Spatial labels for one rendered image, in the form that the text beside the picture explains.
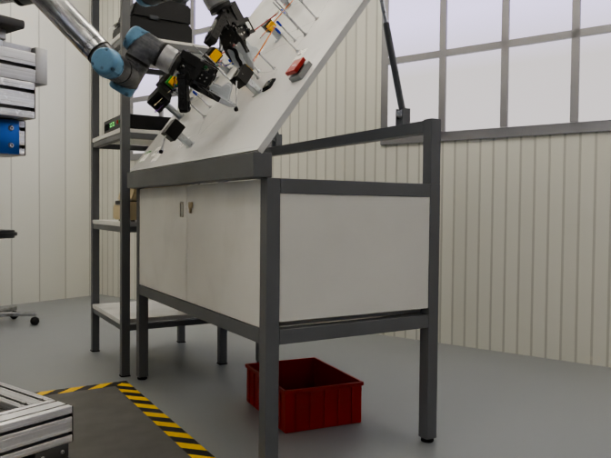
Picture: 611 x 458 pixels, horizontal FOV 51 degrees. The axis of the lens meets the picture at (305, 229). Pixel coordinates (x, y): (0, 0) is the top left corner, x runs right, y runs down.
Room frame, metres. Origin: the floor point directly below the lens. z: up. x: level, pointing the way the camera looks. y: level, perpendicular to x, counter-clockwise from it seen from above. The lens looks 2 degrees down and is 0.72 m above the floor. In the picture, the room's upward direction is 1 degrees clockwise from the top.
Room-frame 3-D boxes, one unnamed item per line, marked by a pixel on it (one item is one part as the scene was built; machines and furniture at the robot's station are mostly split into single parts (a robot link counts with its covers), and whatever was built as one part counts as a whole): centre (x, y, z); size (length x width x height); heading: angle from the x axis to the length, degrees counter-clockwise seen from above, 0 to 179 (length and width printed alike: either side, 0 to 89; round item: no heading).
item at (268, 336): (2.30, 0.15, 0.40); 1.18 x 0.60 x 0.80; 31
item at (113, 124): (2.96, 0.74, 1.09); 0.35 x 0.33 x 0.07; 31
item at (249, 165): (2.14, 0.41, 0.83); 1.18 x 0.06 x 0.06; 31
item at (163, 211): (2.39, 0.54, 0.60); 0.55 x 0.02 x 0.39; 31
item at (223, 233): (1.91, 0.26, 0.60); 0.55 x 0.03 x 0.39; 31
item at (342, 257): (2.31, 0.14, 0.60); 1.17 x 0.58 x 0.40; 31
